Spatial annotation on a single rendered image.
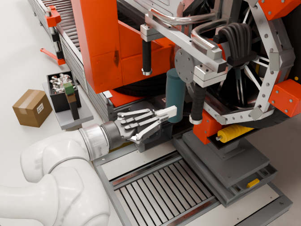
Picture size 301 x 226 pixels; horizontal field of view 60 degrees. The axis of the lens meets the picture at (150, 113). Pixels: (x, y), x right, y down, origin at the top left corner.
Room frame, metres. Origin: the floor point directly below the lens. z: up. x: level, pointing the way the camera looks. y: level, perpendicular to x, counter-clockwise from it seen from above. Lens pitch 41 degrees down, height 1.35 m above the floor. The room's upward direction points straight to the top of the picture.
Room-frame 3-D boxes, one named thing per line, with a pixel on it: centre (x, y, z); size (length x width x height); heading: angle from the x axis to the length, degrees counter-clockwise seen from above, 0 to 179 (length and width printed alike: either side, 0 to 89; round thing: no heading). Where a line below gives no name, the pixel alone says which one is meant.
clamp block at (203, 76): (0.66, -0.18, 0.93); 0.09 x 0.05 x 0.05; 120
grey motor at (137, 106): (1.16, -0.09, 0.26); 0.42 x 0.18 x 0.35; 120
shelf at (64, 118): (1.16, 0.48, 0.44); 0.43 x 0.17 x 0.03; 30
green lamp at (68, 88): (0.98, 0.38, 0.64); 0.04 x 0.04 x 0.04; 30
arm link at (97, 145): (0.48, 0.15, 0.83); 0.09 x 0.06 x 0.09; 31
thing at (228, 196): (1.00, -0.42, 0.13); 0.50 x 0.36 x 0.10; 30
